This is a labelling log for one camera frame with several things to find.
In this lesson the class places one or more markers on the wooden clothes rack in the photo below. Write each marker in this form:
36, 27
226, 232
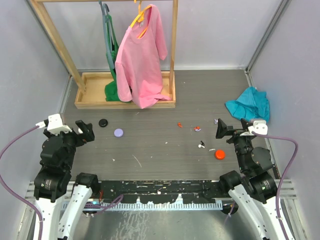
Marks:
91, 85

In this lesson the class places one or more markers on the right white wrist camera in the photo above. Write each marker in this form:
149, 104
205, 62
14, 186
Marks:
256, 125

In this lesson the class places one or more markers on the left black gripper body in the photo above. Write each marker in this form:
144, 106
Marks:
73, 139

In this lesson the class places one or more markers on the green garment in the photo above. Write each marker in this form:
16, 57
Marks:
111, 90

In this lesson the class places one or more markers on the teal cloth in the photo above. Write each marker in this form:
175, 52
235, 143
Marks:
251, 104

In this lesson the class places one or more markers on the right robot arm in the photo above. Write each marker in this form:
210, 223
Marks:
252, 188

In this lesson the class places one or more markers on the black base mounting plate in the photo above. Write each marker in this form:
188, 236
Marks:
163, 191

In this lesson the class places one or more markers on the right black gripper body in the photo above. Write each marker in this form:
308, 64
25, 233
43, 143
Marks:
241, 142

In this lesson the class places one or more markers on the white slotted cable duct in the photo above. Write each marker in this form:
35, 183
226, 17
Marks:
178, 205

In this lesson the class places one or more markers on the orange earbud charging case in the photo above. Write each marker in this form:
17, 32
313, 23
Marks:
219, 154

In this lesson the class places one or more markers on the grey-blue hanger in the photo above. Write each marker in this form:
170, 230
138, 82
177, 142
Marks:
111, 44

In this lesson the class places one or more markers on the pink t-shirt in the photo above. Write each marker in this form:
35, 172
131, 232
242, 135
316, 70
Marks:
137, 66

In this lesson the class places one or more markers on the yellow hanger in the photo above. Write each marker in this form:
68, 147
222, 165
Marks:
139, 19

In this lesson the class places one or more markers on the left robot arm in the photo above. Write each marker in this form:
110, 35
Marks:
51, 183

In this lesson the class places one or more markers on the purple earbud charging case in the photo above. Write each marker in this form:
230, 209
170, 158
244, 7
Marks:
118, 133

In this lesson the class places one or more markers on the black earbud charging case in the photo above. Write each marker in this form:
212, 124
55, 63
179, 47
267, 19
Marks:
103, 122

